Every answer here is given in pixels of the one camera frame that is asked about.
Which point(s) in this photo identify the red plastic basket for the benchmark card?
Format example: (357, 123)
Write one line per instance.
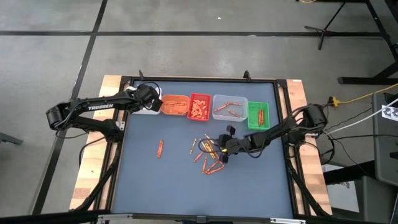
(199, 94)

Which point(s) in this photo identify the green plastic basket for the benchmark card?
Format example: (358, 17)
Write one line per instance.
(252, 115)

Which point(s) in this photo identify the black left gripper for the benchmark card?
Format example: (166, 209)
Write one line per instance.
(146, 96)

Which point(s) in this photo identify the clear plastic bin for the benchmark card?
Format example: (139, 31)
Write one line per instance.
(239, 99)

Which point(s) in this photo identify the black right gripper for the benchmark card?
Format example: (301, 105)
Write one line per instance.
(234, 144)

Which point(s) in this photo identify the yellow power strip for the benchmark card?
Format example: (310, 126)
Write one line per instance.
(334, 101)

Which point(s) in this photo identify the black table frame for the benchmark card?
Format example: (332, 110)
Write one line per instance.
(202, 79)

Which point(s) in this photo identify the wooden table side board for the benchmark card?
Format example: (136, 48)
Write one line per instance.
(90, 161)
(311, 161)

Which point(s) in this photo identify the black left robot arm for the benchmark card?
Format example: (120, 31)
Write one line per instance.
(99, 106)

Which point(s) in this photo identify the orange plastic bin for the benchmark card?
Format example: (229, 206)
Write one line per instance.
(166, 110)

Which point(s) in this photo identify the printed marker tag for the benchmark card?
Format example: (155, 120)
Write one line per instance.
(391, 112)

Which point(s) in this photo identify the broken crayon piece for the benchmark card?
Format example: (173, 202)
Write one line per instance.
(202, 109)
(198, 102)
(195, 116)
(195, 109)
(204, 116)

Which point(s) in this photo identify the white plastic bin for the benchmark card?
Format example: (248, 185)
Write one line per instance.
(149, 113)

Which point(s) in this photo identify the black stand base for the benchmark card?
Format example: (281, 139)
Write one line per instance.
(367, 80)

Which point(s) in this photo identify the grey equipment case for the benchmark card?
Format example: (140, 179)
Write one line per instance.
(385, 149)

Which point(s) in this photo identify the white box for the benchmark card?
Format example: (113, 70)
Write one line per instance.
(340, 193)

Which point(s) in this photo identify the grey box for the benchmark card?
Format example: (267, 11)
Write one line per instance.
(376, 202)

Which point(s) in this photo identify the black tripod stand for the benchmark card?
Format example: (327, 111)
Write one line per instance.
(325, 31)

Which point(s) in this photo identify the grey furniture foot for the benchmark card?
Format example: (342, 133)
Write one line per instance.
(11, 139)

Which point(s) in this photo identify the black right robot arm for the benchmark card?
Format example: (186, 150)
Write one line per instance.
(280, 129)

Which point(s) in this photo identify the black table clamp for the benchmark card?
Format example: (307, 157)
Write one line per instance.
(247, 75)

